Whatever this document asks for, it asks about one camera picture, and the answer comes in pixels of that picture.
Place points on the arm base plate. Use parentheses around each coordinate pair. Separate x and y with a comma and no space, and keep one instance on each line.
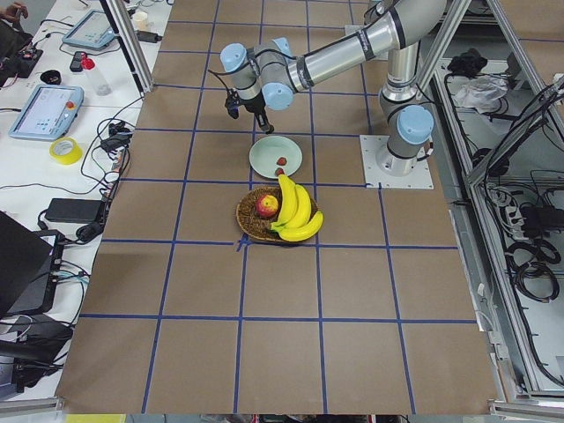
(382,170)

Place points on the light green plate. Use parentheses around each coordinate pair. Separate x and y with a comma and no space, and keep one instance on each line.
(265,152)

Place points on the black laptop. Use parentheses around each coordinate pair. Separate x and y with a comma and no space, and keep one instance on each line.
(29,262)

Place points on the clear plastic bottle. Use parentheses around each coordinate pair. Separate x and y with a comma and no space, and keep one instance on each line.
(95,76)

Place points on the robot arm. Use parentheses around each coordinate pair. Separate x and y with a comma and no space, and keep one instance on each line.
(268,76)

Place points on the far teach pendant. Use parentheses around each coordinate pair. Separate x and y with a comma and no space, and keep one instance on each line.
(93,32)

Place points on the yellow tape roll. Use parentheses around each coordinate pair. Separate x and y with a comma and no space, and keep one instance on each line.
(65,151)

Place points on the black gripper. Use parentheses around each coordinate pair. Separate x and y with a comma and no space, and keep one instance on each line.
(255,106)

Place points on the black power brick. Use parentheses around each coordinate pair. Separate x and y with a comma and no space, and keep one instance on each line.
(69,210)

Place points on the near teach pendant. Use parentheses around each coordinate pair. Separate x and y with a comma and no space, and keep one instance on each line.
(49,113)

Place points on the yellow banana bunch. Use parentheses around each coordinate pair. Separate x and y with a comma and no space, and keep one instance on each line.
(295,220)

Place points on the aluminium frame post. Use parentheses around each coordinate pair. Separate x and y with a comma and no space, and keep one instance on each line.
(119,20)

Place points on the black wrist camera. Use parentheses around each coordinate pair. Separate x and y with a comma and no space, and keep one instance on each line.
(232,103)

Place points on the teach pendant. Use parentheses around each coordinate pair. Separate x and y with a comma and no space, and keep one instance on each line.
(93,32)
(49,113)

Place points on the red apple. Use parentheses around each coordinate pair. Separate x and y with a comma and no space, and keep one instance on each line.
(267,206)

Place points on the wicker basket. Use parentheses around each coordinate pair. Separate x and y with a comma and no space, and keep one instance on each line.
(250,223)

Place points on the paper cup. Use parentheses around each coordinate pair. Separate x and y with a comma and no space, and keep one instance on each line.
(141,20)

